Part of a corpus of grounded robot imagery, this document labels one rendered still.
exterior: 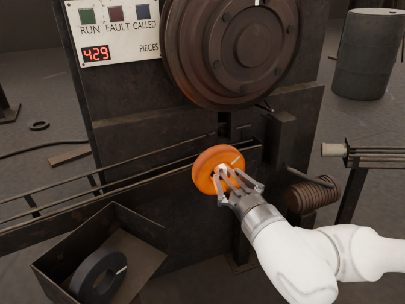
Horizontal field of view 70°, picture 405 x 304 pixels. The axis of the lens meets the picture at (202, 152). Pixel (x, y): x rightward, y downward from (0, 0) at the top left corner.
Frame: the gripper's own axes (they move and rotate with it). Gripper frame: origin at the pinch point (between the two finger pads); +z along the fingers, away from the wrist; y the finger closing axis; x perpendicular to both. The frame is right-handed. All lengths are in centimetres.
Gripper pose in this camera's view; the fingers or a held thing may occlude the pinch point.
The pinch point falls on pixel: (219, 165)
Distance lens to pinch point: 80.6
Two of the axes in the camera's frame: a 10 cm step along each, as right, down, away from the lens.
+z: -3.8, -5.3, 7.6
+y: 9.3, -2.2, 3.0
